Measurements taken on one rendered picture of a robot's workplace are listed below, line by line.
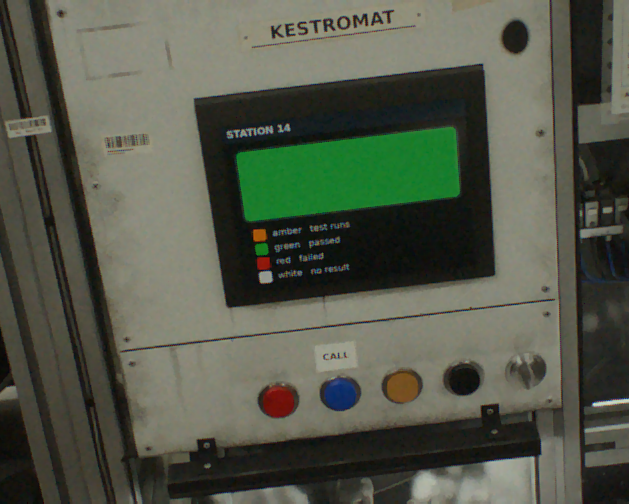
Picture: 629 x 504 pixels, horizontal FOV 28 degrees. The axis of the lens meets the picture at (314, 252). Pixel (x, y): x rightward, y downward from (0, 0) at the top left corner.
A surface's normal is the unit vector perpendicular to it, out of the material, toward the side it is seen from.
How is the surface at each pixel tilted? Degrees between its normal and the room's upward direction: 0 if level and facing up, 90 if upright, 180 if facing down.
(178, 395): 90
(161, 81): 90
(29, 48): 90
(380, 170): 90
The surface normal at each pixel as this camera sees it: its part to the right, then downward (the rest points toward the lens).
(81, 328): 0.04, 0.43
